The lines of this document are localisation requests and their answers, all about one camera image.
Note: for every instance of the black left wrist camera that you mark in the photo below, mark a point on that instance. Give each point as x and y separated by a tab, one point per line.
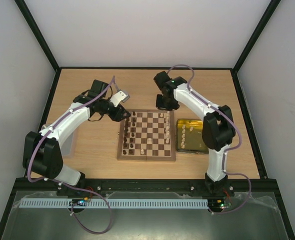
97	87

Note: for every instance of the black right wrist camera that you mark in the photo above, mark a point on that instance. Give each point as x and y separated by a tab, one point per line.
161	79

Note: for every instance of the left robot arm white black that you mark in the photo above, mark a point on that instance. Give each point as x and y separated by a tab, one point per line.
42	155

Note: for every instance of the gold metal tray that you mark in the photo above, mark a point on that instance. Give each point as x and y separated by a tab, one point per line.
189	137

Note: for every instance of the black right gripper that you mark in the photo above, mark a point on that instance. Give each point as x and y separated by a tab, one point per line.
167	105

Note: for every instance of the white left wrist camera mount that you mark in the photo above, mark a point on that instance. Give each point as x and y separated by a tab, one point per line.
119	97

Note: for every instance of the wooden folding chess board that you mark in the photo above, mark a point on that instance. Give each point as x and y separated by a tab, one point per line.
144	124

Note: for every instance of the dark queen piece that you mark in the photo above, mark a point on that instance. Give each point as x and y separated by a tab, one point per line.
126	129

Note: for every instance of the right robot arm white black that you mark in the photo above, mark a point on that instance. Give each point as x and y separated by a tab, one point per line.
218	130

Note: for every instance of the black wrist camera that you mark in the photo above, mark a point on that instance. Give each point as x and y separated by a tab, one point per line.
97	87
161	79

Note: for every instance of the black frame rail front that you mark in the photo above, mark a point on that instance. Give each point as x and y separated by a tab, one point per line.
192	187

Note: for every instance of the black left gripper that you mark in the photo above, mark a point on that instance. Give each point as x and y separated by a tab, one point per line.
117	116

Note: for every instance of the grey slotted cable duct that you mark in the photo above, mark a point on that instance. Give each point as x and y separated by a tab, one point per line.
60	203

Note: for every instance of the dark king piece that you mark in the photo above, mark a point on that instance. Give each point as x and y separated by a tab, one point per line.
126	124

